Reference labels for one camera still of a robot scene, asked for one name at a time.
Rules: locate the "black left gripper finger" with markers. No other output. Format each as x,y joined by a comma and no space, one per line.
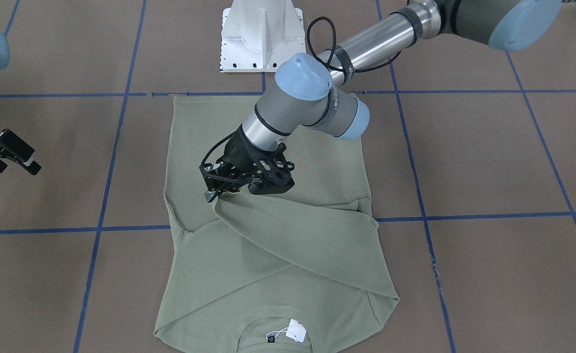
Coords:
216,188
210,174

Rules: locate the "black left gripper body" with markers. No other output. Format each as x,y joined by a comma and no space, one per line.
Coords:
236,151

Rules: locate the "sage green long-sleeve shirt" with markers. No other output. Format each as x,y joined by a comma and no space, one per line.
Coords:
245,265

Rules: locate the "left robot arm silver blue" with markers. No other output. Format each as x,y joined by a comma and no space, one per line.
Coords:
307,87

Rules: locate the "white paper garment tag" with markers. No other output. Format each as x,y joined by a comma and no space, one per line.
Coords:
296,331

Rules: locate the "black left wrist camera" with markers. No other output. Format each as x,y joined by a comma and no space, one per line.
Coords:
274,176

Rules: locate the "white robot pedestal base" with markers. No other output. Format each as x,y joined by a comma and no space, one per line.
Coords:
260,35

